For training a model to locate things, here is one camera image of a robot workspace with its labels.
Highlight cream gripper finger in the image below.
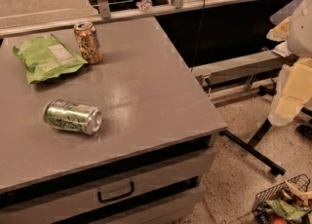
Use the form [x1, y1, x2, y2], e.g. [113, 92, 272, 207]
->
[266, 18, 291, 42]
[268, 57, 312, 127]

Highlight green soda can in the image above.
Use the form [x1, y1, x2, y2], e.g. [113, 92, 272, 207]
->
[43, 99, 102, 135]

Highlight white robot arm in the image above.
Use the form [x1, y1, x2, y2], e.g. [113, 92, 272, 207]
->
[267, 0, 312, 127]

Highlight orange soda can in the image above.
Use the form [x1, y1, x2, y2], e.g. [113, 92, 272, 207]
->
[74, 21, 101, 64]

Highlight white packet on shelf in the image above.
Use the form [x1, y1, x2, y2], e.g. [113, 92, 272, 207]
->
[273, 41, 292, 57]

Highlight green bag in basket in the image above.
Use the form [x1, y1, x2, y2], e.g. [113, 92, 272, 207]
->
[263, 200, 309, 221]

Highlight clear plastic water bottle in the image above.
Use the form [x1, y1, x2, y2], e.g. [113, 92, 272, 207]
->
[136, 0, 153, 12]

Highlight grey drawer cabinet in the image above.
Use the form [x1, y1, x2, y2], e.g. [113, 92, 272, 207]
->
[0, 18, 225, 224]

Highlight grey metal railing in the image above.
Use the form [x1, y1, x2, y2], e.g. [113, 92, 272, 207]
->
[0, 0, 312, 38]

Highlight green chip bag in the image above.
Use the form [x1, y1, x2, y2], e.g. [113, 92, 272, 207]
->
[13, 34, 87, 84]

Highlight black metal floor frame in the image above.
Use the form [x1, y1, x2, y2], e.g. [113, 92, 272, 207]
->
[219, 85, 312, 177]

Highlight black wire basket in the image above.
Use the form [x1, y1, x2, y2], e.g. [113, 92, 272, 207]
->
[252, 174, 312, 224]

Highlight black drawer handle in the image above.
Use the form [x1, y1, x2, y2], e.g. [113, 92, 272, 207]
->
[97, 181, 135, 204]

